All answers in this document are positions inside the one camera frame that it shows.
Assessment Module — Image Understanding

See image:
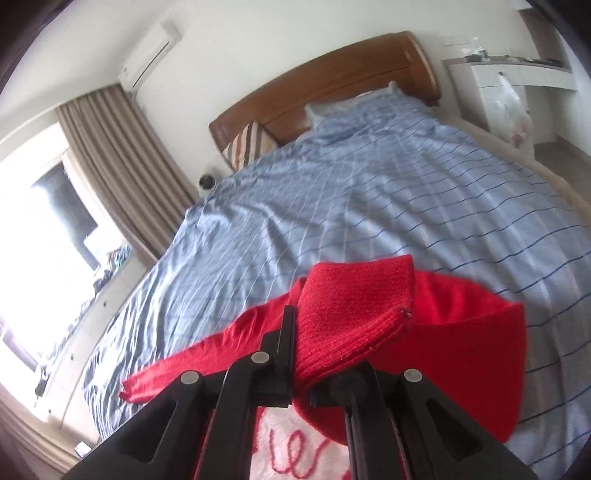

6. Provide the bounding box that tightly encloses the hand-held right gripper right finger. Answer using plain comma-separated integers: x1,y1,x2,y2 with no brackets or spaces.
308,361,541,480

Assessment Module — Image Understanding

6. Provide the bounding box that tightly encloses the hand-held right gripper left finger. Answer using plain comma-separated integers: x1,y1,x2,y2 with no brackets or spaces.
60,305,296,480

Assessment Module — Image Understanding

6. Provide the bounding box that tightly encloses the red knit sweater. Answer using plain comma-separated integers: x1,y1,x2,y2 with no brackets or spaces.
119,255,528,480

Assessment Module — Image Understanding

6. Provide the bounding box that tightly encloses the pile of clothes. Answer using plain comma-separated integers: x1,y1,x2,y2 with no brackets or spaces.
92,244,134,296

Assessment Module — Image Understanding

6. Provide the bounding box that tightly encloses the blue checked duvet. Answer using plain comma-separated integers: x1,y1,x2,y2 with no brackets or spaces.
82,95,591,480

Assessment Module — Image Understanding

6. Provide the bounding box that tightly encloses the white window seat cabinet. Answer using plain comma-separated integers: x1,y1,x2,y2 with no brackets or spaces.
34,258,158,430

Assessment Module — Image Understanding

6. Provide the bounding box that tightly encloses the striped cushion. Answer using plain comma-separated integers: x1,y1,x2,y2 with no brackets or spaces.
222,121,278,172

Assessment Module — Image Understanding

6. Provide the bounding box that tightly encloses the grey pillow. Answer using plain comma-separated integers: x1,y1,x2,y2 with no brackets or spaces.
305,80,407,130

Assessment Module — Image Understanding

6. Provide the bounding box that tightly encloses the beige curtain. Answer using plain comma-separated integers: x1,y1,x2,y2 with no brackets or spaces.
58,85,197,261

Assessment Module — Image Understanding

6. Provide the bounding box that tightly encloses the window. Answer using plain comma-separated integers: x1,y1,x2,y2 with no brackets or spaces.
0,152,134,370

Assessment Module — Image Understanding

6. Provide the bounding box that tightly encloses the beige bed base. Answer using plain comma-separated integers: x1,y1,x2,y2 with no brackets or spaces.
438,117,591,222

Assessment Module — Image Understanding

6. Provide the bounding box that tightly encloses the wooden headboard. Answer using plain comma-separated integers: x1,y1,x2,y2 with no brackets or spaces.
209,31,441,174

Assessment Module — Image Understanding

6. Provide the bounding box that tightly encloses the white plastic bag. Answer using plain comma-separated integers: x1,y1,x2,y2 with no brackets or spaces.
492,71,534,151

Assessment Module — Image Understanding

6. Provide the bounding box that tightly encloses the white desk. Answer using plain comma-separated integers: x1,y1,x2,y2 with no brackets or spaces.
441,53,578,144

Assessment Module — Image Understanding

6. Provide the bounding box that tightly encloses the white air conditioner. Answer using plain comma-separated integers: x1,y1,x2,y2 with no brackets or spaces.
117,24,183,90

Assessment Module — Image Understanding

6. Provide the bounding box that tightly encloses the white wardrobe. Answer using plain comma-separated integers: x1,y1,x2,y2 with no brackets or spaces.
517,7,591,139

